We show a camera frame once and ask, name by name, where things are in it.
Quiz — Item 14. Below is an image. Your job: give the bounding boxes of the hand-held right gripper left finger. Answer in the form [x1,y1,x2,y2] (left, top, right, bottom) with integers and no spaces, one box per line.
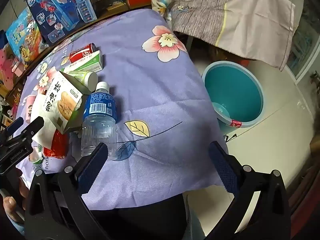
[24,142,110,240]

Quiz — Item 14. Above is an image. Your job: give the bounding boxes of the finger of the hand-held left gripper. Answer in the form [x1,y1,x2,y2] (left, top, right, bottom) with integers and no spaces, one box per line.
[7,116,45,148]
[0,116,24,140]

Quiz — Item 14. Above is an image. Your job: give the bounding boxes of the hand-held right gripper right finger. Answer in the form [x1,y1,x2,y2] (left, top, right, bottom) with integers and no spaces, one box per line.
[205,141,292,240]

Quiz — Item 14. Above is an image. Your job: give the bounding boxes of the white paper tissue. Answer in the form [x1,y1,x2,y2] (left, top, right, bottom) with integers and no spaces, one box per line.
[32,115,59,147]

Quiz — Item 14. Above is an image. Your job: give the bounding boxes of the pink paper cup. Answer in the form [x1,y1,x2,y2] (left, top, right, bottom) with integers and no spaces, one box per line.
[25,94,37,119]

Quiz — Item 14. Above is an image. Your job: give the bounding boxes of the white green packet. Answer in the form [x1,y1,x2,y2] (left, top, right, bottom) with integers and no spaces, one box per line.
[27,142,50,174]

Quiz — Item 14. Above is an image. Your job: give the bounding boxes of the red snack wrapper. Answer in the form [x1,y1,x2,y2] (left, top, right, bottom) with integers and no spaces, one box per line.
[43,130,69,159]

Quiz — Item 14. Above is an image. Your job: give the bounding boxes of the white biscuit box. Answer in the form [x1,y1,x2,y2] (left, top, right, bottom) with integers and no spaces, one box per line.
[37,70,88,134]

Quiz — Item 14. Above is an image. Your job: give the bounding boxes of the clear plastic water bottle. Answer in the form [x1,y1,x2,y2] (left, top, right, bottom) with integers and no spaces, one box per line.
[80,81,118,161]

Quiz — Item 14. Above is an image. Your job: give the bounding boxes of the white round lid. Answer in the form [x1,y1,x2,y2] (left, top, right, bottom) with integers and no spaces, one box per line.
[65,70,98,91]

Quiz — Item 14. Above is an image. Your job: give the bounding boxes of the teal plastic bin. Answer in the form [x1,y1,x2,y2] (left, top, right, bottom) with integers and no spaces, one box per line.
[201,61,264,143]

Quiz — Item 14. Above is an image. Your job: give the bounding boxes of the green white medicine box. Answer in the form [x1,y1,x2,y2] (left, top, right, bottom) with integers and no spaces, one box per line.
[60,50,103,73]

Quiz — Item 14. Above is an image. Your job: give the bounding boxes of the red cola can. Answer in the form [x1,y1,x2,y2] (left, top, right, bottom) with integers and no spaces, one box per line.
[69,43,97,63]

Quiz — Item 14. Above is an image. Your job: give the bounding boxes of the person's left hand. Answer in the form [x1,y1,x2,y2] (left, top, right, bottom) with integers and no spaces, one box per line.
[2,172,30,223]

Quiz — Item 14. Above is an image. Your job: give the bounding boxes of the pink toy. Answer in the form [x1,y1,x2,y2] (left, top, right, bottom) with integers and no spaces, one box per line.
[0,47,23,90]

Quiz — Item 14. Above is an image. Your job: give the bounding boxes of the person's black pants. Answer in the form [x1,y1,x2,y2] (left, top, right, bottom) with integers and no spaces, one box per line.
[82,192,190,240]

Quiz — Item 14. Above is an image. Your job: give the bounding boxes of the colourful cartoon toy box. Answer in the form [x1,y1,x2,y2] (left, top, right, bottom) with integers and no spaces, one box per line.
[5,6,49,65]

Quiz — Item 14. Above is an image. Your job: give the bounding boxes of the purple floral blanket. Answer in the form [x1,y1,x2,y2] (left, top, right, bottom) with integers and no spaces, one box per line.
[11,9,229,210]

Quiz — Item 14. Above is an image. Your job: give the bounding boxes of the blue toy box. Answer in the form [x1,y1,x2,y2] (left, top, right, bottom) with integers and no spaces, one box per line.
[26,0,98,47]

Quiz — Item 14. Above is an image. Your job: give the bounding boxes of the grey floral cloth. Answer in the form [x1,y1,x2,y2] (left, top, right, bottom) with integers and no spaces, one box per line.
[151,0,300,72]

